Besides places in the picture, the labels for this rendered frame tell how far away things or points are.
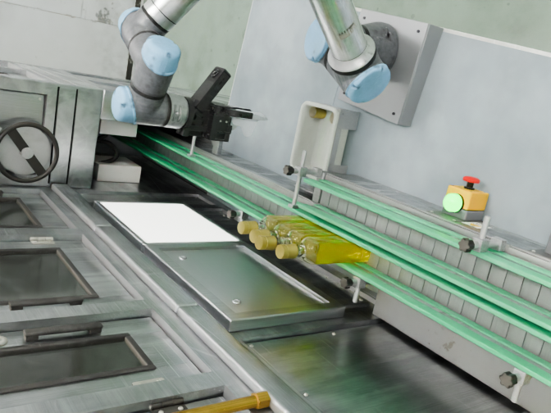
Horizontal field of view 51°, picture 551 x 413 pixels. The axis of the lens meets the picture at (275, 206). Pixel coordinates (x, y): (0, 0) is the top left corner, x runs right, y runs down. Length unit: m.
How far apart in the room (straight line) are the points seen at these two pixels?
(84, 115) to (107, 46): 2.95
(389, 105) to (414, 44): 0.17
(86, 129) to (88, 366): 1.24
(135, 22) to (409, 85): 0.71
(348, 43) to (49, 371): 0.90
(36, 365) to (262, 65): 1.43
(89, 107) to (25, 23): 2.79
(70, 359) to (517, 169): 1.04
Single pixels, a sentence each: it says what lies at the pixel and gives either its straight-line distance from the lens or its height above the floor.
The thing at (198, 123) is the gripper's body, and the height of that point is 1.34.
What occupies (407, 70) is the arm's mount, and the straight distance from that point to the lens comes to 1.59.
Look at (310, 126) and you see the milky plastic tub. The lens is 1.86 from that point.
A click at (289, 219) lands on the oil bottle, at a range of 1.56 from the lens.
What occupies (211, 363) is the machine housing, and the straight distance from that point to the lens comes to 1.15.
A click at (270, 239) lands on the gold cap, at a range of 1.39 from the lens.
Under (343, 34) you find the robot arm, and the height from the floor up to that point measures 1.12.
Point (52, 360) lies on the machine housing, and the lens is 1.15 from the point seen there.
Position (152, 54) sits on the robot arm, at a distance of 1.19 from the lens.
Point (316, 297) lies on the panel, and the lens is 1.50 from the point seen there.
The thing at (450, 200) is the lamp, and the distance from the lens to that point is 1.40.
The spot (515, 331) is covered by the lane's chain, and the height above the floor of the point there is 0.88.
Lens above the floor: 1.98
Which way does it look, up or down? 37 degrees down
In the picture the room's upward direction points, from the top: 89 degrees counter-clockwise
